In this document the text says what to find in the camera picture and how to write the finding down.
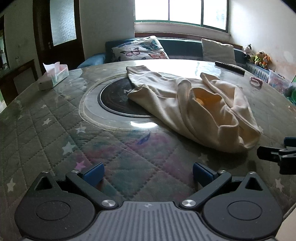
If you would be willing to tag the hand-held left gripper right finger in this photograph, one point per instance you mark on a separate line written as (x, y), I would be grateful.
(203, 174)

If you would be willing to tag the orange plush toy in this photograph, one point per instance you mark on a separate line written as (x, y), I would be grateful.
(266, 61)

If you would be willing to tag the black remote control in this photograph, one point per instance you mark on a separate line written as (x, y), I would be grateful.
(229, 66)

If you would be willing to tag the cream long-sleeved shirt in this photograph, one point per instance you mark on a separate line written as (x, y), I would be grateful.
(208, 115)

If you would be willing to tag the tissue box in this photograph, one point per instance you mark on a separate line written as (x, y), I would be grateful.
(57, 76)

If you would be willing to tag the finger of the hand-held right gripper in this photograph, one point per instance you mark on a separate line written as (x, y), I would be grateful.
(269, 153)
(290, 141)

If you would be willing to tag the green object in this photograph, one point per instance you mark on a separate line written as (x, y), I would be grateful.
(292, 92)

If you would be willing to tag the green framed window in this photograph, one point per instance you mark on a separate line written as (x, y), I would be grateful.
(185, 11)

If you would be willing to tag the butterfly print pillow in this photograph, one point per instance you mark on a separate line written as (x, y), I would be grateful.
(138, 49)

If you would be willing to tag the dark wooden cabinet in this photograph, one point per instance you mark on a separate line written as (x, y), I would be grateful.
(23, 76)

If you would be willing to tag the small pink container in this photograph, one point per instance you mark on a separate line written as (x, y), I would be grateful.
(255, 82)

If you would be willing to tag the white pillow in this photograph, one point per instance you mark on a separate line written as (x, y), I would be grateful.
(217, 51)

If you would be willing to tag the dark wooden door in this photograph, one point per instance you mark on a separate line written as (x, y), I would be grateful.
(69, 53)

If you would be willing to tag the black round hotplate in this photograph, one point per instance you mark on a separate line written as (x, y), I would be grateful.
(115, 97)

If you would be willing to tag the clear plastic storage box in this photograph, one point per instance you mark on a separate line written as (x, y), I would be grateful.
(277, 81)

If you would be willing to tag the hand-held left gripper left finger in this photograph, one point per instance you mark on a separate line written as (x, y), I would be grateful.
(93, 173)

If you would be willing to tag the black and white plush toy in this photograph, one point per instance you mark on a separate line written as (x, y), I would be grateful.
(248, 51)

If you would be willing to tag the blue sofa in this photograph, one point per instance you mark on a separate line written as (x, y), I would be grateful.
(182, 48)

